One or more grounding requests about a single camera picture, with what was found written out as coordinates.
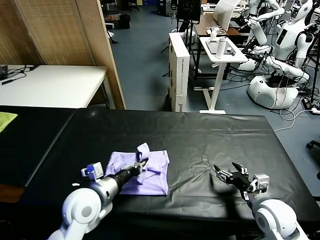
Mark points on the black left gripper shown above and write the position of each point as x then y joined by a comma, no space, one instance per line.
128,175

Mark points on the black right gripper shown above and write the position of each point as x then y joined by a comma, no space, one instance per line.
240,180

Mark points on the lavender t-shirt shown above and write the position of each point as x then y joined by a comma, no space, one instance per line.
155,180

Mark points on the white humanoid robot raised arm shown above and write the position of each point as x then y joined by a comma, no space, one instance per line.
258,32

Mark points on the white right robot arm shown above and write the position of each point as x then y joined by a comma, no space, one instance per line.
275,217

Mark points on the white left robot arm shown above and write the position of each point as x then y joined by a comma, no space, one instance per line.
82,210

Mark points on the large black table cover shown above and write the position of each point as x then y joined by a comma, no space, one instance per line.
200,140

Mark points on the black office chair base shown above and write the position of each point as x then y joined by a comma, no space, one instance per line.
313,146

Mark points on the white humanoid robot wheeled base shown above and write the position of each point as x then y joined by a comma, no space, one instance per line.
272,92

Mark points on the small white standing desk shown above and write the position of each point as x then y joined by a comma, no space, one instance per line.
217,82

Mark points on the tall white cardboard box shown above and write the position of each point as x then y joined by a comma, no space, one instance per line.
180,75

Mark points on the floor power strip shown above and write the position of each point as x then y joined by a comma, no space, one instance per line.
308,105

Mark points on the small black table cover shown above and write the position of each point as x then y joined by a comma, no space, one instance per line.
30,145

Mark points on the white rectangular table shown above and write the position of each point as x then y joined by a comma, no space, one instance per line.
50,85

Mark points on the white thermos bottle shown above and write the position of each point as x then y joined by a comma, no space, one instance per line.
220,47

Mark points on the grey tablet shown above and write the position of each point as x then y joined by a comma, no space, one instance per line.
211,47

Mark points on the white phone holder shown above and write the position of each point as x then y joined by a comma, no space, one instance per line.
213,33

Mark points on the green cloth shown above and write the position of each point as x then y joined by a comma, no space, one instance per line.
6,121

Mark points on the black trash bin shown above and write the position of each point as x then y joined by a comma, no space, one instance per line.
124,21

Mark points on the brown wooden desk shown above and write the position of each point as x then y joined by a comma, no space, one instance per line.
207,25

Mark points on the wooden partition screen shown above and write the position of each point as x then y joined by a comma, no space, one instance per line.
62,32

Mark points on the white open laptop lid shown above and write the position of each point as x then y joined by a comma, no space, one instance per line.
223,12

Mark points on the black monitor on tripod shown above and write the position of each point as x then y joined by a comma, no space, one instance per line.
188,10

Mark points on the small black device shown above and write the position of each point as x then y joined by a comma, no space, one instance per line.
3,72

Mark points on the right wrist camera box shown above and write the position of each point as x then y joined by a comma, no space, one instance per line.
261,182

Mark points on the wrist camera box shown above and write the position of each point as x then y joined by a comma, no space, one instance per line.
261,182
95,170

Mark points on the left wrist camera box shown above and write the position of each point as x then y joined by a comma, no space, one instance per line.
95,170

